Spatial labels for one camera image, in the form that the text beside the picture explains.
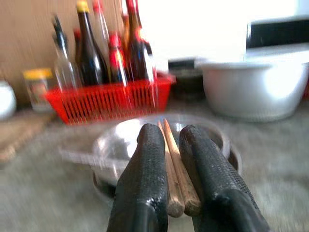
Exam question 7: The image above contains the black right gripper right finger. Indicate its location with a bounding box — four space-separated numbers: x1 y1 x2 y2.
179 124 271 232

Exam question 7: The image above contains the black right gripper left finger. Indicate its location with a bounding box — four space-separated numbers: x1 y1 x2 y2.
107 123 169 232

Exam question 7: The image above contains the brown wooden chopstick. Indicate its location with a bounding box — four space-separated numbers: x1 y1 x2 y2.
163 118 202 217
157 120 185 218

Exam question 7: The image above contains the stainless steel dish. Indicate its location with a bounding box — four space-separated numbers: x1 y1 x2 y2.
91 115 243 203

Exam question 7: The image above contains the red plastic slotted basket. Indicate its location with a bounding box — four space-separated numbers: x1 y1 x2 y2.
45 72 176 125

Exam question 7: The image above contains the silver aluminium pot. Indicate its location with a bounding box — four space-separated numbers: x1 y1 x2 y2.
197 60 309 121

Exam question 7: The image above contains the black stone mortar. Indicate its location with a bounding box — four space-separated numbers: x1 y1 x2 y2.
169 67 206 101

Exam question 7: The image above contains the tall dark bottle red cap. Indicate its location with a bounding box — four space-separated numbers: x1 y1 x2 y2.
125 0 155 82

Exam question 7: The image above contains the red label sauce bottle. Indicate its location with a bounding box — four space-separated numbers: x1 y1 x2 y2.
108 31 128 85

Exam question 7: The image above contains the dark bottle yellow cap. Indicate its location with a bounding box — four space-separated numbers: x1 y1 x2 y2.
74 0 109 87

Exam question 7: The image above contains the clear bottle black spout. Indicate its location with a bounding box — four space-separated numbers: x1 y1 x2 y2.
52 15 79 89

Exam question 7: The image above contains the glass jar yellow lid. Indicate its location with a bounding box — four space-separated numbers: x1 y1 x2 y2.
23 68 55 113

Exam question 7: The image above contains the amber sauce bottle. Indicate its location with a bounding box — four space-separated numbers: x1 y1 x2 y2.
121 14 130 50

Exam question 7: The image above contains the clear bottle red cap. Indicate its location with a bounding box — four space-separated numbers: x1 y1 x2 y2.
93 0 112 61

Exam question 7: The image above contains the white appliance black panel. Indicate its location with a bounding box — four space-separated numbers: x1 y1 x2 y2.
245 14 309 63

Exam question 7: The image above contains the white round jar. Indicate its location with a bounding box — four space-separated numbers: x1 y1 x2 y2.
0 79 17 121

